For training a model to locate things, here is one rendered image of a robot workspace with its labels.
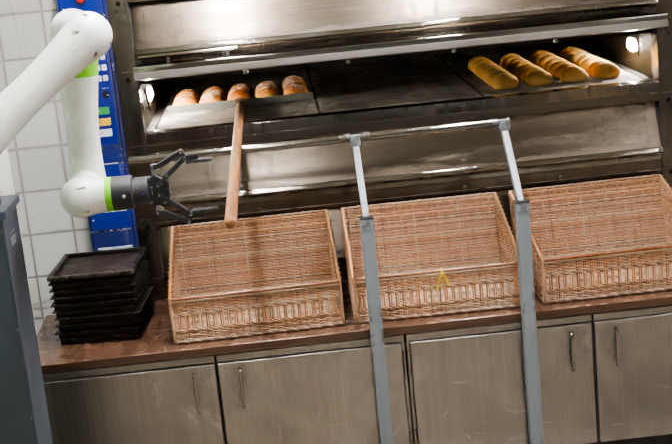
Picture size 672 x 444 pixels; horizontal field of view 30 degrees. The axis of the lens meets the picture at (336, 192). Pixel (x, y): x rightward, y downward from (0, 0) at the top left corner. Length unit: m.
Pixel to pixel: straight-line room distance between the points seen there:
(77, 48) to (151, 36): 1.09
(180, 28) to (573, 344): 1.67
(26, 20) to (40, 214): 0.67
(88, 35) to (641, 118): 2.12
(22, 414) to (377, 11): 1.80
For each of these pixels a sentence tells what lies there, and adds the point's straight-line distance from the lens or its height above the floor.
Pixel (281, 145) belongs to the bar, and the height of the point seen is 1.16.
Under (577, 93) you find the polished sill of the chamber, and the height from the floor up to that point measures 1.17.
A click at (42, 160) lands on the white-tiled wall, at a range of 4.44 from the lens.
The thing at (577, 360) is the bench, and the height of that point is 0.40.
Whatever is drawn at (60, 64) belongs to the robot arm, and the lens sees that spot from 3.25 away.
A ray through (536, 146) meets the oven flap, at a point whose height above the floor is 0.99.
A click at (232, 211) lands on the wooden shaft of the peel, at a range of 3.03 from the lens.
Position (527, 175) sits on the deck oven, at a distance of 4.49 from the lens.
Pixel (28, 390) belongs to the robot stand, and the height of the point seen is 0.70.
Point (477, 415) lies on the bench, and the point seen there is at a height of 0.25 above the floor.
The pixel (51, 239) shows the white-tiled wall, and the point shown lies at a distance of 4.50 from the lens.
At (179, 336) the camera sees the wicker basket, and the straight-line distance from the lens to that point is 4.03.
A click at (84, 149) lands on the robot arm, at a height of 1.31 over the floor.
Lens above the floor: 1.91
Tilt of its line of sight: 13 degrees down
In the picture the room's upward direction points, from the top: 6 degrees counter-clockwise
